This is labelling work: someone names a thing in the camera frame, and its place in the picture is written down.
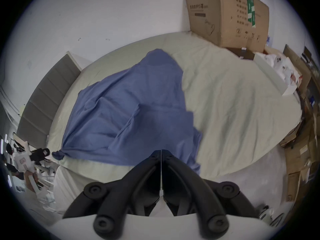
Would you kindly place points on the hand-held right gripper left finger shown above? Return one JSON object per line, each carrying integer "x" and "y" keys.
{"x": 140, "y": 181}

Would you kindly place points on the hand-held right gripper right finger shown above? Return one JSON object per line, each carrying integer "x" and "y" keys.
{"x": 185, "y": 181}

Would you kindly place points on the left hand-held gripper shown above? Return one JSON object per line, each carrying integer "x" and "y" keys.
{"x": 22, "y": 159}

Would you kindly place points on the blue shirt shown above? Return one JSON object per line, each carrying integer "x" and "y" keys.
{"x": 125, "y": 104}

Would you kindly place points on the grey padded headboard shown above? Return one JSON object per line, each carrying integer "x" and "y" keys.
{"x": 42, "y": 104}

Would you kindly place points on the bed with beige sheet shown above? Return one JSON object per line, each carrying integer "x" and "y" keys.
{"x": 237, "y": 109}

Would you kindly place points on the pile of flattened cardboard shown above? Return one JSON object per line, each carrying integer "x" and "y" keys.
{"x": 300, "y": 154}

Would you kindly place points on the white open box with items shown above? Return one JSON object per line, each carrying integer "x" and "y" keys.
{"x": 275, "y": 69}

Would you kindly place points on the large brown cardboard carton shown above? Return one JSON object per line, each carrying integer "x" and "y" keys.
{"x": 212, "y": 16}

